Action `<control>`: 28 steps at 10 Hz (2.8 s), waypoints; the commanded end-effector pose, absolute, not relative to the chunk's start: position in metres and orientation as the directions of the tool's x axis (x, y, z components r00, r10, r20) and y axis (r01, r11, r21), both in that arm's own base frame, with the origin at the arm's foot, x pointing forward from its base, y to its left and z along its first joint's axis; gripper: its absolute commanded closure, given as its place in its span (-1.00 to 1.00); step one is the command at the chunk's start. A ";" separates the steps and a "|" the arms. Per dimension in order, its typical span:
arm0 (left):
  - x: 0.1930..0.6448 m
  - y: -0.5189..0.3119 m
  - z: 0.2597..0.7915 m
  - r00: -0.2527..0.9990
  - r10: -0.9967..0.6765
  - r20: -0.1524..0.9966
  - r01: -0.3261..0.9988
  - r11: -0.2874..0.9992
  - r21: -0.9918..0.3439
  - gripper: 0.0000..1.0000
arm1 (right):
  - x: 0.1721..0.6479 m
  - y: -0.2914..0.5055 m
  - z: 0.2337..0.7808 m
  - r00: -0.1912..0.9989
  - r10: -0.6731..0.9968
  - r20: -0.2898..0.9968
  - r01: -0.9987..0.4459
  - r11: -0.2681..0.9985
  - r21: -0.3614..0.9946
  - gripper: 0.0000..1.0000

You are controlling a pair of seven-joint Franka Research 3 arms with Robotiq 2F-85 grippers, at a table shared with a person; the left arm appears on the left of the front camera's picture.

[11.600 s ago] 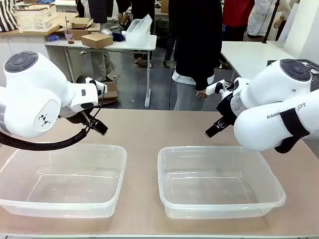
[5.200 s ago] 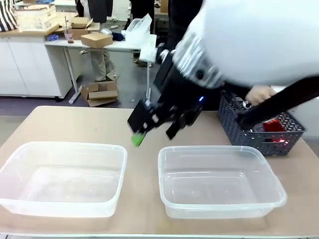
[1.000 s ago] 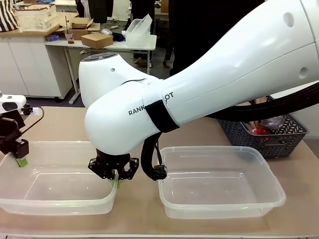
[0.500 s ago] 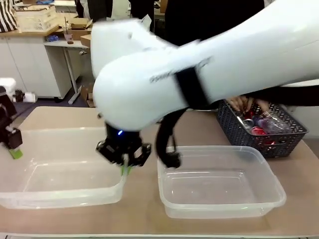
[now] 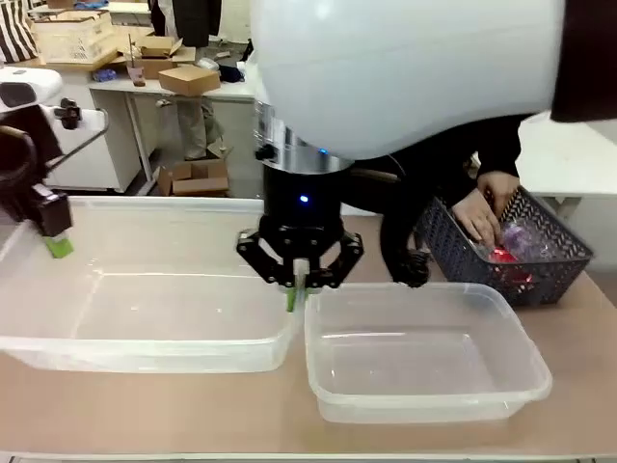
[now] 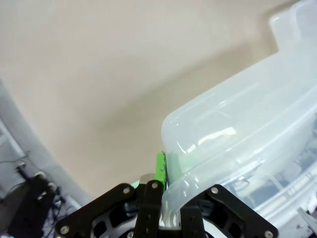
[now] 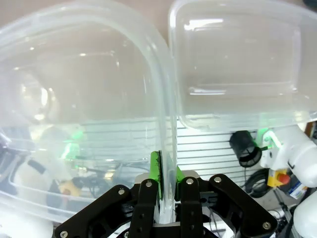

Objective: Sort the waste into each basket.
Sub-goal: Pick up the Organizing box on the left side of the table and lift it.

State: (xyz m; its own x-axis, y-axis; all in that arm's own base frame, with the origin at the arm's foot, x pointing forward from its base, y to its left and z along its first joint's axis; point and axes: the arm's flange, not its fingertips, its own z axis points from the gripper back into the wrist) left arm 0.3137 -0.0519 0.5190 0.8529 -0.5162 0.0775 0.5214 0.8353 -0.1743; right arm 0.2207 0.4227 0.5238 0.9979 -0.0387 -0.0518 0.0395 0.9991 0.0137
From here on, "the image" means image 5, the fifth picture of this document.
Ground small clear plastic bin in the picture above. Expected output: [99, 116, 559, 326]
[303, 281, 553, 425]

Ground background person beige trousers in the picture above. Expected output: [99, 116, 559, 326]
[174, 94, 227, 162]

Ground cardboard box on floor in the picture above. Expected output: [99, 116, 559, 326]
[157, 157, 231, 198]

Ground striped black white cloth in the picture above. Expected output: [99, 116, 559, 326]
[0, 0, 39, 65]

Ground purple pink plastic bottle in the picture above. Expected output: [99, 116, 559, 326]
[498, 223, 537, 258]

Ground person's left hand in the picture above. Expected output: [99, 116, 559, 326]
[475, 170, 522, 217]

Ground person's torso black sweater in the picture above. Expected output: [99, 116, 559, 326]
[342, 114, 483, 228]

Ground dark blue cloth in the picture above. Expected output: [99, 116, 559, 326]
[218, 61, 248, 84]

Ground closed cardboard box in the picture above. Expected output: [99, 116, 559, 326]
[157, 64, 223, 98]

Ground white background table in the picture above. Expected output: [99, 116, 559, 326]
[88, 57, 257, 168]

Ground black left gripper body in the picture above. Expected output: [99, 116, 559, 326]
[0, 102, 74, 239]

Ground dark blue woven plastic basket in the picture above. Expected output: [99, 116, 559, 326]
[416, 185, 595, 309]

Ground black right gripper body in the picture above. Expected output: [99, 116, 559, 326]
[258, 163, 346, 291]

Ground cup with straw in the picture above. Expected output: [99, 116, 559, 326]
[124, 33, 149, 89]

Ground person's right hand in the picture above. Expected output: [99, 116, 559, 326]
[451, 189, 501, 248]

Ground open cardboard box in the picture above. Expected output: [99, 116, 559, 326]
[123, 35, 198, 79]

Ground crushed red soda can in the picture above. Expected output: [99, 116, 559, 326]
[505, 269, 535, 293]
[487, 245, 521, 265]

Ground white cabinet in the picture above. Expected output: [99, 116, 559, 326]
[46, 90, 142, 193]

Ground person's right forearm black sleeve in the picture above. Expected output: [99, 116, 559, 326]
[431, 161, 477, 213]

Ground black frayed right arm cable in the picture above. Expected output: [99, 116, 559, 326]
[379, 192, 431, 289]

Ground large clear plastic bin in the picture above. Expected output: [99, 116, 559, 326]
[0, 195, 296, 375]

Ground white side table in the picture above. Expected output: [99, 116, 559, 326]
[516, 113, 617, 228]

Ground hanging dark coat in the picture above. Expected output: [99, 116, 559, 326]
[149, 0, 224, 49]

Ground person's left forearm black sleeve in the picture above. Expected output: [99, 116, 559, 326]
[474, 114, 523, 180]

